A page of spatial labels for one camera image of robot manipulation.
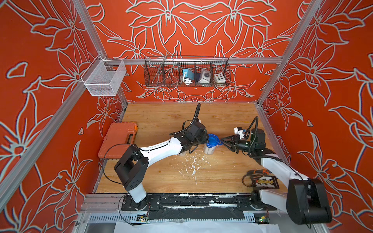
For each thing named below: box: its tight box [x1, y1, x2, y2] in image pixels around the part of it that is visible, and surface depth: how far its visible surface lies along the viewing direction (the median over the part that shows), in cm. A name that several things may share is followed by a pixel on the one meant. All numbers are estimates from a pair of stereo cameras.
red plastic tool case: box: [97, 122, 138, 159], surface depth 97 cm
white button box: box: [213, 72, 226, 87], surface depth 97 cm
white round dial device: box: [196, 69, 211, 87], surface depth 93 cm
